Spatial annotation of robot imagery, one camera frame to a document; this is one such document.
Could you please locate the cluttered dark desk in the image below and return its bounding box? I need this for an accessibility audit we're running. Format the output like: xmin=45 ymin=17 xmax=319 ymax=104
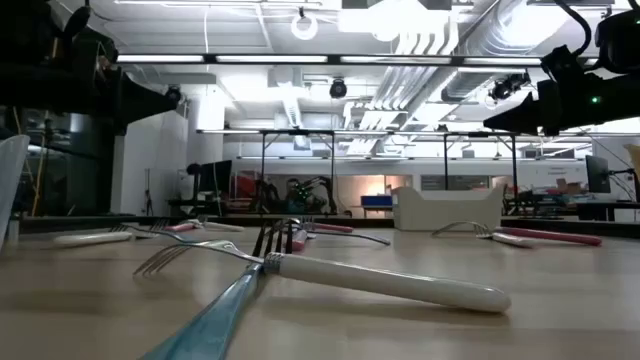
xmin=502 ymin=189 xmax=640 ymax=222

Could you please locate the cardboard box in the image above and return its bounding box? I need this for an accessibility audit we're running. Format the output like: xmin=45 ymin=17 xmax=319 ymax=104
xmin=554 ymin=177 xmax=585 ymax=195

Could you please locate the black table edge rail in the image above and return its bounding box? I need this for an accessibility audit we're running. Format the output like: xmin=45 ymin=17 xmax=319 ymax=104
xmin=19 ymin=214 xmax=640 ymax=239

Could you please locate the black metal frame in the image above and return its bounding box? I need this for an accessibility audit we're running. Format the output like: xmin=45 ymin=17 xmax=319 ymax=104
xmin=442 ymin=130 xmax=519 ymax=211
xmin=197 ymin=128 xmax=337 ymax=216

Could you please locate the white cable ring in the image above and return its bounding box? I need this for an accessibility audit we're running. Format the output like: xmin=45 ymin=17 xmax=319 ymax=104
xmin=291 ymin=10 xmax=320 ymax=42

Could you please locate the blue storage crate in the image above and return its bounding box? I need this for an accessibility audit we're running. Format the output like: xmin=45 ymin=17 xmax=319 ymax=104
xmin=360 ymin=194 xmax=394 ymax=209

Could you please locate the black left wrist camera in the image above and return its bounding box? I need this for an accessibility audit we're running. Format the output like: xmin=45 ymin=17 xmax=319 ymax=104
xmin=74 ymin=19 xmax=121 ymax=69

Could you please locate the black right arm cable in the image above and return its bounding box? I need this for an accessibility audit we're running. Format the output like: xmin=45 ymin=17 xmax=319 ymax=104
xmin=552 ymin=0 xmax=594 ymax=56

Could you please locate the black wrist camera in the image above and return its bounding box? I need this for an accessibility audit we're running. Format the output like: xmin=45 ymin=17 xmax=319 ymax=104
xmin=540 ymin=44 xmax=587 ymax=84
xmin=74 ymin=19 xmax=121 ymax=69

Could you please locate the white plastic bin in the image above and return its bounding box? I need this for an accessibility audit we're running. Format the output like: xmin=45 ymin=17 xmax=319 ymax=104
xmin=392 ymin=184 xmax=505 ymax=233

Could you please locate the red background equipment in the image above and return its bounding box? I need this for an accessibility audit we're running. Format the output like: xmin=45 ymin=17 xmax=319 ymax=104
xmin=232 ymin=172 xmax=274 ymax=199

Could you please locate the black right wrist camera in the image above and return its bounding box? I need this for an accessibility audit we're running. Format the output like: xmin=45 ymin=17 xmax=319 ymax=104
xmin=540 ymin=44 xmax=587 ymax=84

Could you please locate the slim steel fork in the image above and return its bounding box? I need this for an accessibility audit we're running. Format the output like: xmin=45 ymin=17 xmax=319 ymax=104
xmin=108 ymin=222 xmax=226 ymax=247

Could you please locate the yellow plastic bin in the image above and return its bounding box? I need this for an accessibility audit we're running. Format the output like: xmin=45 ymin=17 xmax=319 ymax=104
xmin=623 ymin=143 xmax=640 ymax=201

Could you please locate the black computer monitor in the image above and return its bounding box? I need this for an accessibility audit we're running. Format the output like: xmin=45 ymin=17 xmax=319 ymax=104
xmin=198 ymin=159 xmax=234 ymax=200
xmin=584 ymin=154 xmax=612 ymax=195

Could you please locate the black camera on mount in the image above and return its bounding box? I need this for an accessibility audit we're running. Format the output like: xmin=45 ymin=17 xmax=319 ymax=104
xmin=488 ymin=72 xmax=532 ymax=102

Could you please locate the clear plastic bin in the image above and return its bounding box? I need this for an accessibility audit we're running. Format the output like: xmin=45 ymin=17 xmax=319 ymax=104
xmin=0 ymin=133 xmax=31 ymax=251

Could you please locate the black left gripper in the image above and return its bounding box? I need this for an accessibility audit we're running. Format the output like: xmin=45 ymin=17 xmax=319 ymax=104
xmin=0 ymin=49 xmax=179 ymax=133

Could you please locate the black frame bar with lights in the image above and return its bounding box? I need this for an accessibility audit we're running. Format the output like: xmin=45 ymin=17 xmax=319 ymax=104
xmin=114 ymin=52 xmax=601 ymax=67

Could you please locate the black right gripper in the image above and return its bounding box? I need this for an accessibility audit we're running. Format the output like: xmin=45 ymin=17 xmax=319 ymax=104
xmin=483 ymin=74 xmax=640 ymax=137

